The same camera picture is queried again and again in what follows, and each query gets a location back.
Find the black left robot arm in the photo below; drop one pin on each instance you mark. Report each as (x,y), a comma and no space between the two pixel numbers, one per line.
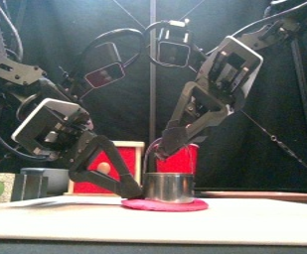
(10,68)

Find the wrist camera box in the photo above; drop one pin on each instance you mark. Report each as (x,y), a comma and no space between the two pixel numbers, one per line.
(173,53)
(103,74)

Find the round wooden drawer knob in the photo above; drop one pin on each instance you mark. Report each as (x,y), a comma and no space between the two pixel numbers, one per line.
(103,168)

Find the grey vertical frame pole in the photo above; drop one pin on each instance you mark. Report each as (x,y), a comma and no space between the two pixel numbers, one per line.
(152,99)

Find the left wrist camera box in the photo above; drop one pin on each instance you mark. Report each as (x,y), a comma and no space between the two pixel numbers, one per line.
(103,74)

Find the round metal dough cutter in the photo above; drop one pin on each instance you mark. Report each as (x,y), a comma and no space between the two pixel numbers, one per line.
(169,188)

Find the flat pink dough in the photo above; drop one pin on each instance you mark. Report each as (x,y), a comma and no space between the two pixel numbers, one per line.
(191,206)

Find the white cutting board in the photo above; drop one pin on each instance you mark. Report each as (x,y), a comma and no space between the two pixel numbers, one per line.
(150,226)

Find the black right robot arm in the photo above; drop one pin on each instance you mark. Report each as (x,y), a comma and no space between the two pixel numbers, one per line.
(276,29)

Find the red drawer with wooden frame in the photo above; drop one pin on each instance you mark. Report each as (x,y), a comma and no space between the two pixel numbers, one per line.
(130,158)

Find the red plastic cup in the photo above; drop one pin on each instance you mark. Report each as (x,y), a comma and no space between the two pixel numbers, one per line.
(184,162)

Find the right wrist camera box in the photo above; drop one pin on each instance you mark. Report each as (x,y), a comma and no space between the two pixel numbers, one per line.
(173,53)

